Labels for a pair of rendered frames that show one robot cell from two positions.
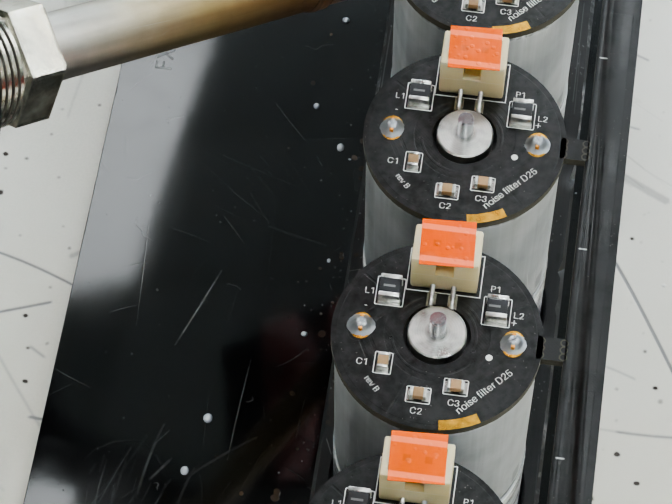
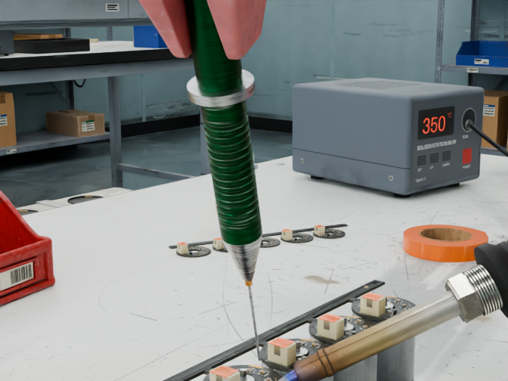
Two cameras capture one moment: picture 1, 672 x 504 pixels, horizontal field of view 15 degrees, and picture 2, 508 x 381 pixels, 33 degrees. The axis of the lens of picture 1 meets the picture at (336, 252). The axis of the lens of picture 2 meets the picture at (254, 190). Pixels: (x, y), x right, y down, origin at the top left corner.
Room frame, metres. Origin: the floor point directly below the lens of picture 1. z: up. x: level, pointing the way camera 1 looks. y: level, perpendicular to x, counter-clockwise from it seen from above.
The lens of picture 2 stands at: (0.40, 0.11, 0.93)
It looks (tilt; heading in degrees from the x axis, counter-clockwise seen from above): 13 degrees down; 211
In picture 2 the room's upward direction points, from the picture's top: straight up
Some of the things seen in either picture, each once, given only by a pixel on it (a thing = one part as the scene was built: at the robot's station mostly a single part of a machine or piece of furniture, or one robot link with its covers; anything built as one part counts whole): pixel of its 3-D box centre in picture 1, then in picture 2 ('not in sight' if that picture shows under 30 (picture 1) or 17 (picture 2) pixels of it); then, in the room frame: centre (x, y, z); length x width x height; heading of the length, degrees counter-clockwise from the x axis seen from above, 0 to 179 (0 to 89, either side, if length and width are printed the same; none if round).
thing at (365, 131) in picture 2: not in sight; (385, 134); (-0.38, -0.21, 0.80); 0.15 x 0.12 x 0.10; 72
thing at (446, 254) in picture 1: (445, 264); (332, 326); (0.15, -0.01, 0.82); 0.01 x 0.01 x 0.01; 82
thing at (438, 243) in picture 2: not in sight; (445, 242); (-0.17, -0.08, 0.76); 0.06 x 0.06 x 0.01
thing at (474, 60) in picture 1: (473, 70); (283, 351); (0.18, -0.02, 0.82); 0.01 x 0.01 x 0.01; 82
